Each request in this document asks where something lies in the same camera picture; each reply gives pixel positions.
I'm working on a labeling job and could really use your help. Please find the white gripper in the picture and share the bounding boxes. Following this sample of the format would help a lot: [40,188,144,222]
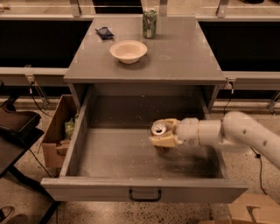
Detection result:
[149,118,199,147]

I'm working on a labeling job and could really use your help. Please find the orange soda can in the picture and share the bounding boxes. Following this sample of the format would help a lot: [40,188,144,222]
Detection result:
[150,122,169,154]

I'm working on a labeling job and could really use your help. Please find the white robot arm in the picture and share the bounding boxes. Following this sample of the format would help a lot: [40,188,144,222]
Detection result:
[150,111,280,168]

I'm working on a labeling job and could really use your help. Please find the grey open drawer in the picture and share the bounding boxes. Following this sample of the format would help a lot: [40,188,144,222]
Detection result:
[42,84,248,203]

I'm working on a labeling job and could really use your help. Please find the grey cabinet counter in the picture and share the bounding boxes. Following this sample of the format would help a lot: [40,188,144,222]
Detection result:
[63,15,227,112]

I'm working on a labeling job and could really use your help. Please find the green soda can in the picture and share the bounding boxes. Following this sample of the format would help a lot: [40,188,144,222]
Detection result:
[143,9,158,39]

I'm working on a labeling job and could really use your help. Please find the white paper bowl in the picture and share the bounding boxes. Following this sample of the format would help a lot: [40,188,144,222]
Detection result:
[110,40,147,64]

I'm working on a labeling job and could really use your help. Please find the green bag in box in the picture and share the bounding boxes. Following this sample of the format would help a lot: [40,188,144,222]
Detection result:
[65,118,75,140]

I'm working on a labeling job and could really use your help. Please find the cardboard box bottom right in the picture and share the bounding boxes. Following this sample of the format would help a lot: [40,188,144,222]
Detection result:
[198,193,280,224]

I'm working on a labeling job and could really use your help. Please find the cardboard box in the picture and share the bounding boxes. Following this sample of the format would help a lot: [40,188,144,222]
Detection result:
[198,193,280,224]
[42,94,77,168]

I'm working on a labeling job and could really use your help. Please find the cardboard box left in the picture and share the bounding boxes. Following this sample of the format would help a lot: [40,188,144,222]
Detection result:
[42,94,77,168]

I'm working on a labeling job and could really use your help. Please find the dark blue snack packet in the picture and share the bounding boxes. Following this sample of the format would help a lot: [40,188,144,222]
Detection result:
[95,26,114,40]

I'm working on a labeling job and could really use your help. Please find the black tray on table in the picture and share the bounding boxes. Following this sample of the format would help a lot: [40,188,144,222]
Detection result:
[0,103,41,139]

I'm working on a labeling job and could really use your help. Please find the black side table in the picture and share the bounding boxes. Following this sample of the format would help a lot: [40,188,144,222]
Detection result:
[0,129,59,224]

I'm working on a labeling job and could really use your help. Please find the shoe at bottom left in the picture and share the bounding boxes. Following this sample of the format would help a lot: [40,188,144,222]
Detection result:
[0,206,14,223]

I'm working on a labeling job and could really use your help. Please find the black cable right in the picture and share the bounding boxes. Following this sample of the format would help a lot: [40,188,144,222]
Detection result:
[222,80,268,196]

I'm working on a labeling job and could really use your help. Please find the black cable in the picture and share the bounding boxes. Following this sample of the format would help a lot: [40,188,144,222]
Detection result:
[222,80,268,196]
[28,80,60,179]

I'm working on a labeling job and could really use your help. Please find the black drawer handle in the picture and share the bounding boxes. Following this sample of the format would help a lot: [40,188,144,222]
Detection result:
[129,189,162,202]

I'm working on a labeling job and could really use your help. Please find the black cable left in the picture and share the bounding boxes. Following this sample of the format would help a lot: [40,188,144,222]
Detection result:
[28,80,60,179]

